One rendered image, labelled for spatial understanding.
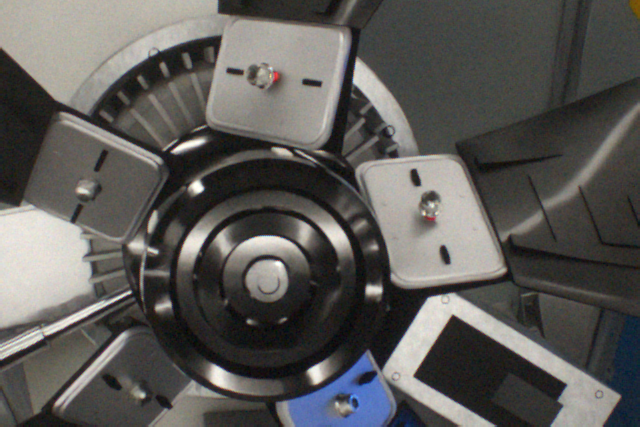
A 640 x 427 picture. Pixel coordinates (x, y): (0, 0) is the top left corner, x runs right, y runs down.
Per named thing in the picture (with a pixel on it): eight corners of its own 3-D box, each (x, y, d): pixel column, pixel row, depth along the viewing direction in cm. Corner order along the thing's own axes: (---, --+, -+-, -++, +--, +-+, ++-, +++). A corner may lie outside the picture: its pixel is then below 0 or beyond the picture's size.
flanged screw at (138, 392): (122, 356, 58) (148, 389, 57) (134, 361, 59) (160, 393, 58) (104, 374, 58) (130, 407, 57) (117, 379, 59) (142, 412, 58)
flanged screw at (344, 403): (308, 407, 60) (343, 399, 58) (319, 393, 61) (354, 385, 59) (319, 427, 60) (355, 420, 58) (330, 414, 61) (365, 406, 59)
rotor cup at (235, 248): (148, 380, 64) (144, 460, 51) (101, 137, 62) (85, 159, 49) (387, 333, 66) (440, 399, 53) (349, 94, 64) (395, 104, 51)
